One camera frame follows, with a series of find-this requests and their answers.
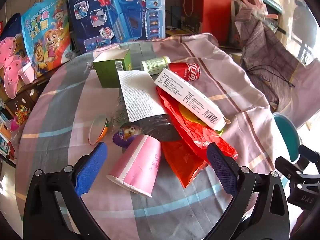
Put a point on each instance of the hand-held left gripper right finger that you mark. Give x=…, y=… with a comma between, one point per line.
x=222, y=170

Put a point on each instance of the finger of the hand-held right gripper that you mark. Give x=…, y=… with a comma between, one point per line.
x=310, y=156
x=287, y=166

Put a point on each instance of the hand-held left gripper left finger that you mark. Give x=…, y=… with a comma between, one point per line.
x=91, y=170

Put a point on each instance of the red plastic bag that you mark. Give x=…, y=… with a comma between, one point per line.
x=185, y=160

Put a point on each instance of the orange white plastic capsule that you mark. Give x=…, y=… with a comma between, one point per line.
x=96, y=130

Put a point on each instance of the pink paper cup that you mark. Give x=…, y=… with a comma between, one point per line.
x=136, y=165

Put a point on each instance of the purple egg-shaped wrapper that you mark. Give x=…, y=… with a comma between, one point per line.
x=122, y=136

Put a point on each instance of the long white cardboard box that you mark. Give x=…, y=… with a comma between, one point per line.
x=185, y=97

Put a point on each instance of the white paper towel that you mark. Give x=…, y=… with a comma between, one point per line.
x=140, y=97

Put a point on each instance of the green cardboard box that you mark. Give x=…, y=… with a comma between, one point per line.
x=107, y=75

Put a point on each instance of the red soda can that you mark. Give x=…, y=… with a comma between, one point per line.
x=185, y=70

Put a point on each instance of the white green-label bottle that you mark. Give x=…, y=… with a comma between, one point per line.
x=153, y=65

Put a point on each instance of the small toy package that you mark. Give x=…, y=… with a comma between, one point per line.
x=6, y=145

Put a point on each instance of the mauve striped blanket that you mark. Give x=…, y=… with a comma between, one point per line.
x=270, y=55

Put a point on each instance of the small pink gift box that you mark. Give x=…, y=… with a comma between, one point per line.
x=26, y=73

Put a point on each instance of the pink butterfly wings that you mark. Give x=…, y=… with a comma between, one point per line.
x=12, y=65

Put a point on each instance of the office chair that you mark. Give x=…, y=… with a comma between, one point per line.
x=302, y=15

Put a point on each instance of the cartoon dog gift bag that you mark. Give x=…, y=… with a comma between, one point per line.
x=47, y=35

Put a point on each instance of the yellow flat box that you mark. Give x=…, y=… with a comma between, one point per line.
x=177, y=32

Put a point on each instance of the red gift bag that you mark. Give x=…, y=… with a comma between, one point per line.
x=207, y=12

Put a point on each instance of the large blue toy box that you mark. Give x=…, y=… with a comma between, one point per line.
x=112, y=12

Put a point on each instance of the dark blue bag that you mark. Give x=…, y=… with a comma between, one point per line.
x=12, y=25

